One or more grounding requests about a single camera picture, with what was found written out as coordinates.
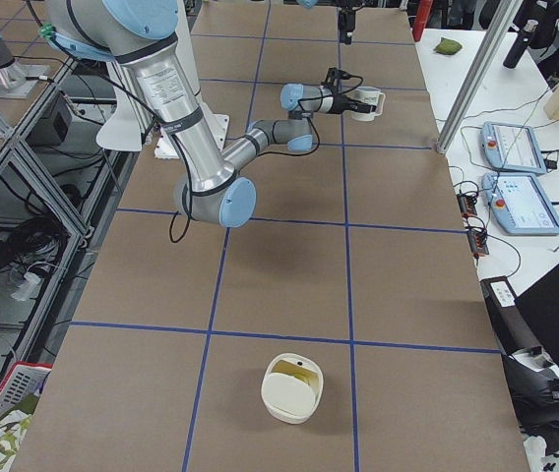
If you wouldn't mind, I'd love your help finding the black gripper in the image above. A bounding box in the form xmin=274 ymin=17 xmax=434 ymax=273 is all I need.
xmin=338 ymin=9 xmax=355 ymax=45
xmin=331 ymin=94 xmax=377 ymax=114

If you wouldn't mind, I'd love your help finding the white mug with handle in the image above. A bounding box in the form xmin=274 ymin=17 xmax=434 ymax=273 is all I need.
xmin=348 ymin=86 xmax=386 ymax=122

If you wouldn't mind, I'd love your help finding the red bottle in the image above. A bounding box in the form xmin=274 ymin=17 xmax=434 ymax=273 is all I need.
xmin=411 ymin=0 xmax=433 ymax=42

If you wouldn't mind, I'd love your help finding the green cloth pouch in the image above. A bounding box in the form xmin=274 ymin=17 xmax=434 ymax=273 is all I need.
xmin=433 ymin=37 xmax=463 ymax=56

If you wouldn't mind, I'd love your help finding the upper blue teach pendant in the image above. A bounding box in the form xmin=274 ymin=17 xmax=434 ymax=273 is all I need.
xmin=480 ymin=121 xmax=547 ymax=175

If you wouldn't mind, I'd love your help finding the blue teach pendant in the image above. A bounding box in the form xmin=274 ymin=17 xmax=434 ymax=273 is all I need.
xmin=480 ymin=121 xmax=547 ymax=175
xmin=480 ymin=172 xmax=559 ymax=236

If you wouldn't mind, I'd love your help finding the lower blue teach pendant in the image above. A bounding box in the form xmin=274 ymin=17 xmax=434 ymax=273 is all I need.
xmin=480 ymin=172 xmax=559 ymax=236

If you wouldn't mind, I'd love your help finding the cream lidded container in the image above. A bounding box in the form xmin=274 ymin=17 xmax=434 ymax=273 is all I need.
xmin=261 ymin=353 xmax=324 ymax=425

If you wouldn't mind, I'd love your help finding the black printer device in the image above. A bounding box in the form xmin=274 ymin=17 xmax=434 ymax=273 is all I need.
xmin=480 ymin=276 xmax=559 ymax=439

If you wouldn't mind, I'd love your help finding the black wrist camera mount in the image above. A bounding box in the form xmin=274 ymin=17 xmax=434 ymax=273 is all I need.
xmin=321 ymin=67 xmax=352 ymax=93

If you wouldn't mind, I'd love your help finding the aluminium frame post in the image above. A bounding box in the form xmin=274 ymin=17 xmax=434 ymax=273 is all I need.
xmin=436 ymin=0 xmax=523 ymax=154

